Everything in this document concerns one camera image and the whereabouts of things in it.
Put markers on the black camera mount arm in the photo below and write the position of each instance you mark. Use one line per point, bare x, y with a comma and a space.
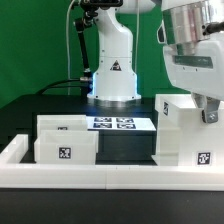
81, 24

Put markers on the paper sheet with markers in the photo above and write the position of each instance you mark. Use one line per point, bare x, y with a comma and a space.
120, 123

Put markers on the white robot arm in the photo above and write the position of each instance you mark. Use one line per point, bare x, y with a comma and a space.
114, 80

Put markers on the white U-shaped fence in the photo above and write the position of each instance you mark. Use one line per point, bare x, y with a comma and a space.
14, 173

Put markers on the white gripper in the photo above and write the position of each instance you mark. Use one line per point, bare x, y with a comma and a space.
194, 61

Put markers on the white front drawer box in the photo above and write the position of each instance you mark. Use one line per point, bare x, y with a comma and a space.
66, 147

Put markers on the white drawer cabinet frame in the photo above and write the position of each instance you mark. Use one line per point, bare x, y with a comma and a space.
183, 139

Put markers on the white drawer box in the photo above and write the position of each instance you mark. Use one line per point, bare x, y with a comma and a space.
66, 147
61, 122

